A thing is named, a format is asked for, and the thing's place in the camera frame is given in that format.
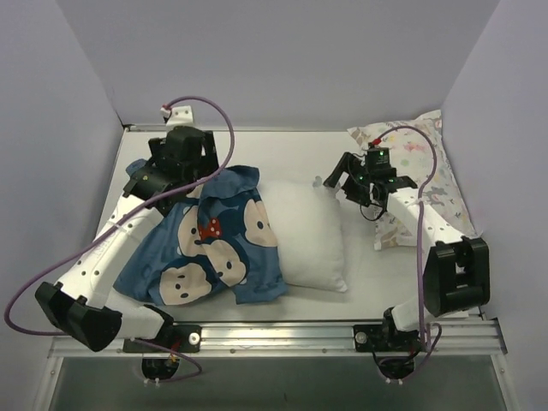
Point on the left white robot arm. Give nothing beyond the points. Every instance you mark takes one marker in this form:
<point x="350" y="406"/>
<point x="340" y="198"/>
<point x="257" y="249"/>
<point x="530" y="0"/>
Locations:
<point x="82" y="303"/>

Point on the white pillow insert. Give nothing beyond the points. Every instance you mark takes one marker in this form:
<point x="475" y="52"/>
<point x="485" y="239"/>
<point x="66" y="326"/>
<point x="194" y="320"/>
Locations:
<point x="306" y="220"/>

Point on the floral deer print pillow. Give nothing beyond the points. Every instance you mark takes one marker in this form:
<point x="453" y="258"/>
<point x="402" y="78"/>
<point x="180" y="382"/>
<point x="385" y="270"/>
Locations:
<point x="417" y="150"/>

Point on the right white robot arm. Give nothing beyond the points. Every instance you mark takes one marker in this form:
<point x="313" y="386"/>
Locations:
<point x="453" y="270"/>

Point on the aluminium mounting rail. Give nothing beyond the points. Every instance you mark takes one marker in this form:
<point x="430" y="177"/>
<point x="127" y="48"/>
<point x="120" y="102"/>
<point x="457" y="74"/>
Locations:
<point x="470" y="336"/>

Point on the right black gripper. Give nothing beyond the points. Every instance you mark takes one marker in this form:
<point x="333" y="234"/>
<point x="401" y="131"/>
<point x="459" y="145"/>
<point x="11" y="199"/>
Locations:
<point x="354" y="182"/>

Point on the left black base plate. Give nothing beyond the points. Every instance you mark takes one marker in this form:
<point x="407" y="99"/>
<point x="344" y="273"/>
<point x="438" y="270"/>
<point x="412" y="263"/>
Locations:
<point x="183" y="338"/>

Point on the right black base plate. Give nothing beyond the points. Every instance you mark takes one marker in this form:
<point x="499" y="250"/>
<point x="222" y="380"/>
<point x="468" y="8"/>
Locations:
<point x="370" y="338"/>

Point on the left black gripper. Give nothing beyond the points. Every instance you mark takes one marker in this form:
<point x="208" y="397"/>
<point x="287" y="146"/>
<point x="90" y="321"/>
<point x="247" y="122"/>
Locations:
<point x="207" y="152"/>

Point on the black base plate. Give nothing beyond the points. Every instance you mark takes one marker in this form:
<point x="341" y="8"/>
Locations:
<point x="370" y="338"/>
<point x="183" y="338"/>

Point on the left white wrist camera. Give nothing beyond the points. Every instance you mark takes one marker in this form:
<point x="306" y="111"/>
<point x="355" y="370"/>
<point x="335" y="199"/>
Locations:
<point x="177" y="116"/>

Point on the blue cartoon print pillowcase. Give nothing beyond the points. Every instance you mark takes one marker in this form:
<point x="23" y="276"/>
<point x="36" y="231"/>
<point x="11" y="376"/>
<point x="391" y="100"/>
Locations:
<point x="219" y="237"/>

